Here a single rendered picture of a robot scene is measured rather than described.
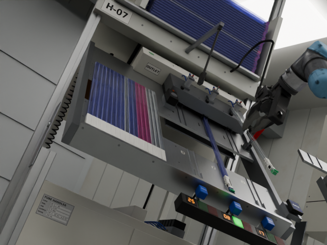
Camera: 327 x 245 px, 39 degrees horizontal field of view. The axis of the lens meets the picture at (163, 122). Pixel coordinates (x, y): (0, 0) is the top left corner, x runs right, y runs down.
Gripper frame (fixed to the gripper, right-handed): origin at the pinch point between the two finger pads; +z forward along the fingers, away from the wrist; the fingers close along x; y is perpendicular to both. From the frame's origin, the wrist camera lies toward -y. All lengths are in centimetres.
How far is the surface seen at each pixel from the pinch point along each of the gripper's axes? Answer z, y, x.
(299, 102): 89, 318, -185
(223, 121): 13.0, 21.9, -1.4
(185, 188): 8.5, -32.8, 17.9
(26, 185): 20, -47, 55
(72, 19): 130, 268, 64
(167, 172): 7.1, -32.8, 24.7
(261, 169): 9.4, -0.7, -14.0
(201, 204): 6.0, -39.1, 14.6
